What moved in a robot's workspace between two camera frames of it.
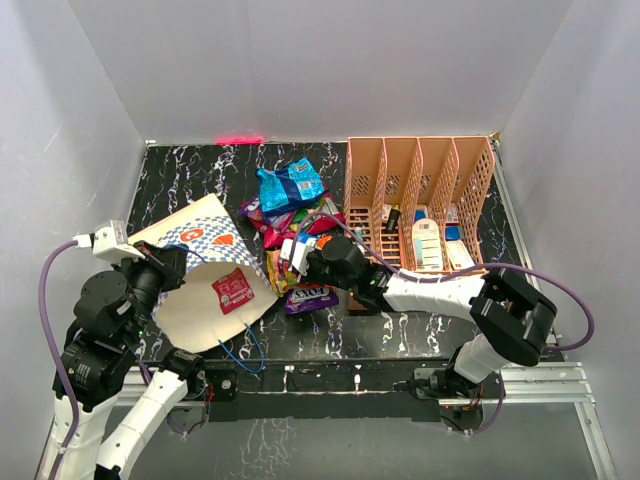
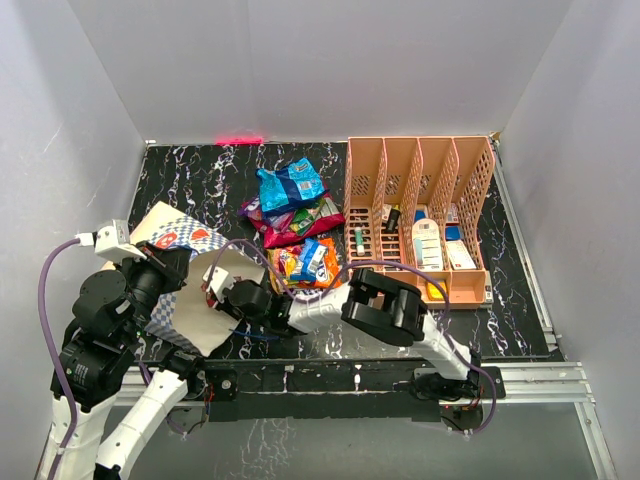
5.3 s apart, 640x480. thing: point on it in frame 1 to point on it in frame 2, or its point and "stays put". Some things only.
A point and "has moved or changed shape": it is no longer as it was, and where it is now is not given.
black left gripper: [169, 260] stays put
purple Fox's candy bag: [251, 208] stays put
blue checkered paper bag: [224, 285] has moved or changed shape
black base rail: [320, 388] stays put
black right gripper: [313, 258] to [225, 306]
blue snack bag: [293, 185] stays put
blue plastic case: [453, 233] stays put
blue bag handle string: [262, 351] to [254, 335]
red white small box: [453, 215] stays put
